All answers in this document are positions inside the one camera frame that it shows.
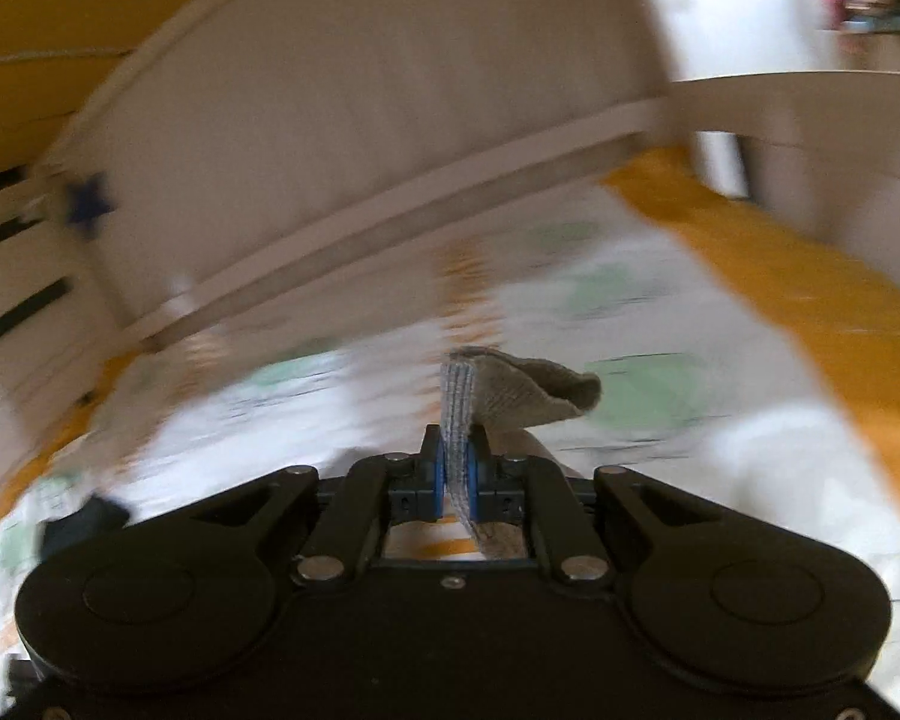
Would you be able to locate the white green printed bed sheet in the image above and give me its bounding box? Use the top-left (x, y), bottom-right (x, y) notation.
top-left (0, 186), bottom-right (900, 715)

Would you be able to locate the orange fitted sheet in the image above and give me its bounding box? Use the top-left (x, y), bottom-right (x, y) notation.
top-left (598, 145), bottom-right (900, 467)

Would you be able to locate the dark cloth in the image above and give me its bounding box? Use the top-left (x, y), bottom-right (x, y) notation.
top-left (40, 495), bottom-right (133, 565)

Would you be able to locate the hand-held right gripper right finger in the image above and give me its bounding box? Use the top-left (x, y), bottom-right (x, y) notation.
top-left (468, 425), bottom-right (723, 586)

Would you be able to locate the light wooden bed frame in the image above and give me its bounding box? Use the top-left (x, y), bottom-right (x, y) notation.
top-left (28, 0), bottom-right (900, 355)

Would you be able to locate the grey knit sweater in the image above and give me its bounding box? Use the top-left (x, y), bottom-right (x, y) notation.
top-left (439, 346), bottom-right (603, 563)

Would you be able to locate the blue star sticker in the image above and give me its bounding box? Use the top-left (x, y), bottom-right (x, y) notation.
top-left (63, 172), bottom-right (114, 242)

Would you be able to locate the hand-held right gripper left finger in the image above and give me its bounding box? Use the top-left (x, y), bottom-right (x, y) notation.
top-left (186, 425), bottom-right (446, 586)

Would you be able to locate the white slatted bed rail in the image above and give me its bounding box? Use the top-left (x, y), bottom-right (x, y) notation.
top-left (0, 169), bottom-right (125, 421)

